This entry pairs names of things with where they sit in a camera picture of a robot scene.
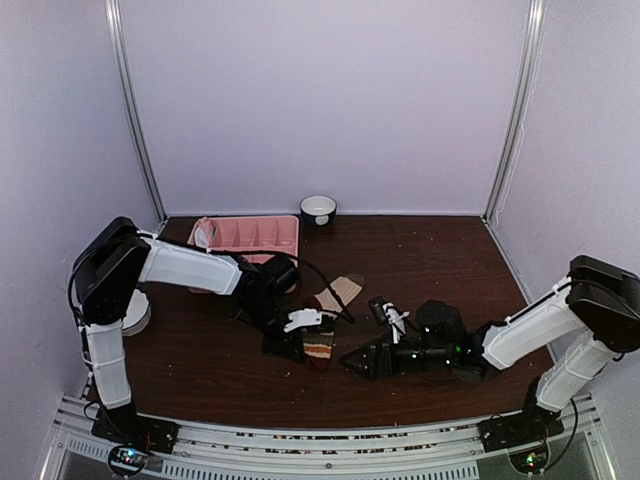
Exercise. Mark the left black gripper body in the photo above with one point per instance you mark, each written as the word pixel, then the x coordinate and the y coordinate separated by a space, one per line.
pixel 289 343

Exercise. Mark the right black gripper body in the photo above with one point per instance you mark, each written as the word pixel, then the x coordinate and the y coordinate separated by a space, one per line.
pixel 411 364

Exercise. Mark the beige striped ribbed sock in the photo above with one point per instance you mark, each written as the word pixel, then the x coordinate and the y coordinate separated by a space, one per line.
pixel 318 341

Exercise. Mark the pink sock with teal patches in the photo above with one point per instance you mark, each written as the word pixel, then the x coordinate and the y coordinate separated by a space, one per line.
pixel 204 233

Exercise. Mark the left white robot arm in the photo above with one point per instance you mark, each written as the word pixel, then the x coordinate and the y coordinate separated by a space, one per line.
pixel 122 258

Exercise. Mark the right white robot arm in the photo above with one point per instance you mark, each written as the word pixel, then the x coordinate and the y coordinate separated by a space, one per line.
pixel 597 300

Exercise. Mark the pink divided organizer tray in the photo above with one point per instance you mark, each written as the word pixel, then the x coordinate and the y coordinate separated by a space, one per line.
pixel 256 233

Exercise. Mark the black and white bowl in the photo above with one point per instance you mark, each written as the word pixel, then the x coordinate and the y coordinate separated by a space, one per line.
pixel 318 210

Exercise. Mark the white fluted bowl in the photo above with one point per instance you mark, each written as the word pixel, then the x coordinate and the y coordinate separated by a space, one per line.
pixel 138 314

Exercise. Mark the right round control board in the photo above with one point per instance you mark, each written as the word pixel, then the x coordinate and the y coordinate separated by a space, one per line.
pixel 530 461

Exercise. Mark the round control board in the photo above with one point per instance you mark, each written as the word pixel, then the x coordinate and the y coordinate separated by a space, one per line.
pixel 124 460
pixel 530 461

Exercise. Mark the left round control board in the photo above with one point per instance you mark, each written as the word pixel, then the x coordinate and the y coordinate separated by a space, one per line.
pixel 124 460

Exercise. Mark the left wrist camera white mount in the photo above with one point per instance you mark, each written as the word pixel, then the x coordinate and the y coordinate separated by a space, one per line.
pixel 307 317

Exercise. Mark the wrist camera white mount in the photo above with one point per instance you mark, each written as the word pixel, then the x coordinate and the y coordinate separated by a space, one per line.
pixel 386 314
pixel 307 317

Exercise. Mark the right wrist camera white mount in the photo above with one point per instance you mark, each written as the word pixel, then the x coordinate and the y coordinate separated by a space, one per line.
pixel 386 314

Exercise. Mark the aluminium front rail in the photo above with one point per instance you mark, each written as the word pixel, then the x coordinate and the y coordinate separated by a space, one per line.
pixel 444 450

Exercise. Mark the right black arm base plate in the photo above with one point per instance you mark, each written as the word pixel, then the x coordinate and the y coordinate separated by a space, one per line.
pixel 507 432

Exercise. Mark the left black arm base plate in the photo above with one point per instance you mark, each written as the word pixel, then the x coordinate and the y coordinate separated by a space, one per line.
pixel 147 434

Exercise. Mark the right aluminium frame post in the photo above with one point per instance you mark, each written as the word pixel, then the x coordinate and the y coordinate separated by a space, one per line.
pixel 524 87

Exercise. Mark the aluminium frame post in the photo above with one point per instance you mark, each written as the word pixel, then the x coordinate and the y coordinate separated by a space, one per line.
pixel 117 37
pixel 524 87

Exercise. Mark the left aluminium frame post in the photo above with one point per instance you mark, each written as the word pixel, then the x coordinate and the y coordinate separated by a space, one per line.
pixel 117 37

